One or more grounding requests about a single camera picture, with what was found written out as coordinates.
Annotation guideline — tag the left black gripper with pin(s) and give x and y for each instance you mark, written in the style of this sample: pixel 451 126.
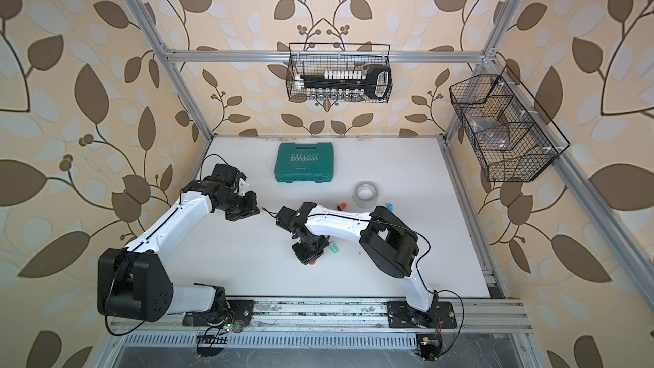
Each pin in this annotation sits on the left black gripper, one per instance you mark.
pixel 250 208

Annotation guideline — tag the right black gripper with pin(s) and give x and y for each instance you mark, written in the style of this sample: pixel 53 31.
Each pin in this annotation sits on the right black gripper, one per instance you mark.
pixel 306 257

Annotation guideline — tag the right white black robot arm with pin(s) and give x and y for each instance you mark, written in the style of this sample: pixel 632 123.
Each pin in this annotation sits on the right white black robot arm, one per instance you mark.
pixel 389 243

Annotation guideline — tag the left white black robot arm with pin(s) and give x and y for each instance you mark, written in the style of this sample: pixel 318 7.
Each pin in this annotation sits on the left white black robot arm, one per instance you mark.
pixel 133 282

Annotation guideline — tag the clear tape roll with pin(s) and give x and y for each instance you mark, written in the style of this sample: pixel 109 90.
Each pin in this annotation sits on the clear tape roll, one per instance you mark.
pixel 365 195

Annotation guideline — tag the green plastic tool case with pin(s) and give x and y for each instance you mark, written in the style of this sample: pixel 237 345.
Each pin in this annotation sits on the green plastic tool case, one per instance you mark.
pixel 305 162

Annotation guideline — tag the black white tool in basket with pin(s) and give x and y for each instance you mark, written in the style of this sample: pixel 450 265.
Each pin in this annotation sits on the black white tool in basket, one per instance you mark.
pixel 370 83

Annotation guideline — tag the plastic bag in basket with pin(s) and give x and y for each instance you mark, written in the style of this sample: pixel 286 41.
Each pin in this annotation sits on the plastic bag in basket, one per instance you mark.
pixel 490 134

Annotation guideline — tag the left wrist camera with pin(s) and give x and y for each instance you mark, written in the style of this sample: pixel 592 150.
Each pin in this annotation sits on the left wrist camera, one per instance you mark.
pixel 229 176

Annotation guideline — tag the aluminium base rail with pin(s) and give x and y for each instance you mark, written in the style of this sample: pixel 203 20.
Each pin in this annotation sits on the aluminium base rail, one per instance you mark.
pixel 332 323

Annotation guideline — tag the centre black wire basket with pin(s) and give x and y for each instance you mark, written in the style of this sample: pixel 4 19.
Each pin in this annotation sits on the centre black wire basket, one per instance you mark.
pixel 317 57

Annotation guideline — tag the black wire basket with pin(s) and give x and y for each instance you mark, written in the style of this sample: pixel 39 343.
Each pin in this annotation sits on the black wire basket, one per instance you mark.
pixel 317 57
pixel 513 137

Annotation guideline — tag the right black wire basket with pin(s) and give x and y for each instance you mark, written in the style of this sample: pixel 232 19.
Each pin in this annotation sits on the right black wire basket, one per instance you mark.
pixel 513 137

